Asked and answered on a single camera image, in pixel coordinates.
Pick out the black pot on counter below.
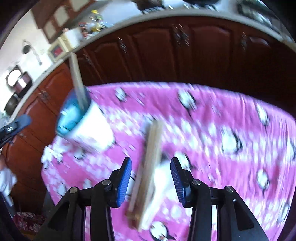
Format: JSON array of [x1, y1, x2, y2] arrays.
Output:
[[4, 93, 20, 116]]

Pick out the rice cooker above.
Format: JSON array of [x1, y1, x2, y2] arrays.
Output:
[[6, 65, 33, 98]]

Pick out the crumpled white tissue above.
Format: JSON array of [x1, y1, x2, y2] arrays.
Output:
[[41, 143, 64, 169]]

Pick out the pink penguin towel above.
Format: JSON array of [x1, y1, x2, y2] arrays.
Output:
[[42, 83, 295, 240]]

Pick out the white floral cup teal inside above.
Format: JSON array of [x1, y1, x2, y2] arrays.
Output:
[[56, 87, 115, 153]]

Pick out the wooden chopstick in cup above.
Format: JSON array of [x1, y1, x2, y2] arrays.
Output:
[[69, 52, 87, 111]]

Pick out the white microwave oven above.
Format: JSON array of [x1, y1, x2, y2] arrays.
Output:
[[48, 28, 83, 62]]

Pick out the dark wooden base cabinets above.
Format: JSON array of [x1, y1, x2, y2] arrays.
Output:
[[4, 16, 295, 213]]

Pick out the wooden wall cabinet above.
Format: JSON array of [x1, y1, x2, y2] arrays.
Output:
[[32, 0, 95, 43]]

